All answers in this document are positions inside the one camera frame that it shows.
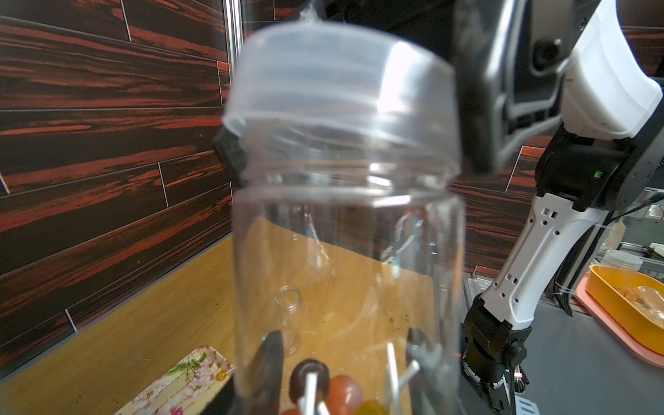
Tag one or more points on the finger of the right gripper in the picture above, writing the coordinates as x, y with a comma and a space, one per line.
233, 157
485, 38

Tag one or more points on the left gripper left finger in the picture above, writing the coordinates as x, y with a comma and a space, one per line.
259, 387

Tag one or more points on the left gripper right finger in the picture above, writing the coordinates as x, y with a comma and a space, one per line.
434, 388

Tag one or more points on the clear candy jar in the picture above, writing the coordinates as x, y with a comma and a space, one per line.
288, 301
375, 249

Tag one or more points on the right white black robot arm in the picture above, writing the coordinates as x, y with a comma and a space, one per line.
574, 74

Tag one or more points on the floral pink rectangular tray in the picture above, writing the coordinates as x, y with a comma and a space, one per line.
187, 388

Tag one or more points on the pink plastic tray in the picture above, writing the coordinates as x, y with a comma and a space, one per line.
614, 329

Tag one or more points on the yellow plastic bin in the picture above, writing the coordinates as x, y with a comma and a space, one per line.
608, 288

